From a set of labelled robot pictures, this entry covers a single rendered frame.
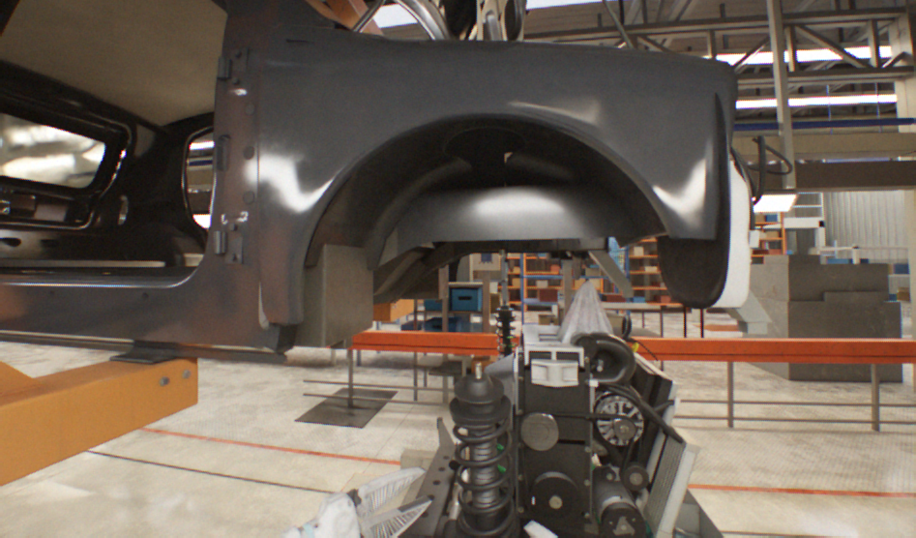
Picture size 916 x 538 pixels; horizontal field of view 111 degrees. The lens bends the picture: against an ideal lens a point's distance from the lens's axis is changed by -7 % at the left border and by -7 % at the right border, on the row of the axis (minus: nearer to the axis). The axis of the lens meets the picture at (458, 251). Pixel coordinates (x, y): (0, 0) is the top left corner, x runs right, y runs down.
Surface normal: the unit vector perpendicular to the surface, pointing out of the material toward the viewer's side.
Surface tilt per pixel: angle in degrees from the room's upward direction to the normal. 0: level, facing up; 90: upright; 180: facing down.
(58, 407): 90
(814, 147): 90
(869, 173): 90
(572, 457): 90
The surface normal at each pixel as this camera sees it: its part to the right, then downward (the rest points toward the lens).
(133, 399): 0.98, -0.01
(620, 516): -0.18, -0.04
